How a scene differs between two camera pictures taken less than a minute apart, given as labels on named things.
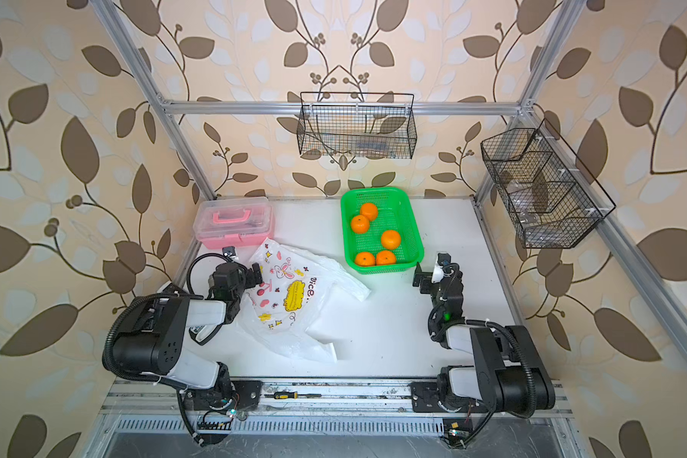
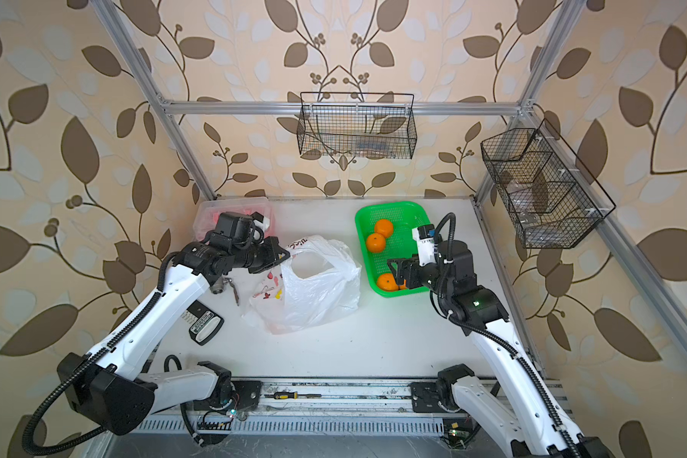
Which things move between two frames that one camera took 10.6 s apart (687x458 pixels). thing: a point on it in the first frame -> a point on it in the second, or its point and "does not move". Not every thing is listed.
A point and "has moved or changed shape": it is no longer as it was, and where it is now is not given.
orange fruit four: (364, 259) -> (387, 282)
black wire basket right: (551, 200) does not move
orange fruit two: (359, 223) -> (375, 242)
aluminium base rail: (323, 405) does not move
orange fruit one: (369, 211) -> (384, 227)
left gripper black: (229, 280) -> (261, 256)
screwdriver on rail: (290, 395) does not move
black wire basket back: (357, 124) does not move
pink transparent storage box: (233, 221) does not move
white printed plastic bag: (297, 287) has moved or changed shape
